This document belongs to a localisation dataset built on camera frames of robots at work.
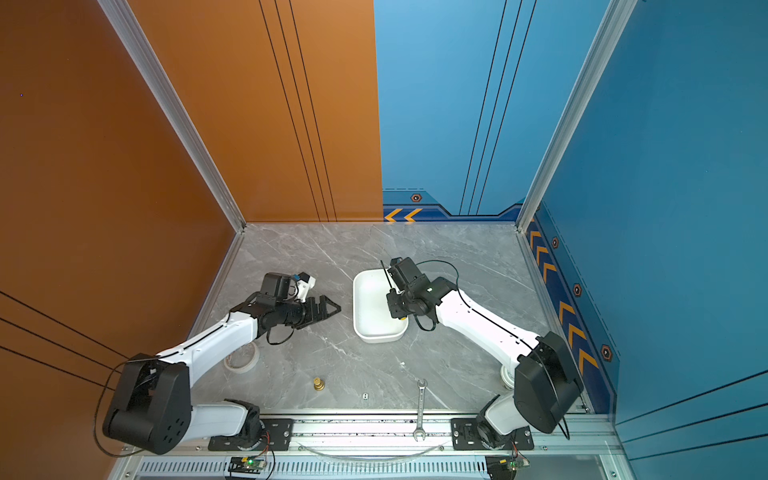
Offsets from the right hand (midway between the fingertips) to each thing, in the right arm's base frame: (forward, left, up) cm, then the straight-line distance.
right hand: (394, 302), depth 83 cm
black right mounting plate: (-30, -17, -13) cm, 37 cm away
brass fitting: (-19, +20, -10) cm, 30 cm away
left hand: (0, +18, -4) cm, 19 cm away
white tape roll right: (-19, -29, -8) cm, 36 cm away
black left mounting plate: (-30, +29, -13) cm, 44 cm away
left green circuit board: (-36, +35, -14) cm, 52 cm away
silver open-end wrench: (-29, -7, -14) cm, 33 cm away
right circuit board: (-36, -26, -15) cm, 47 cm away
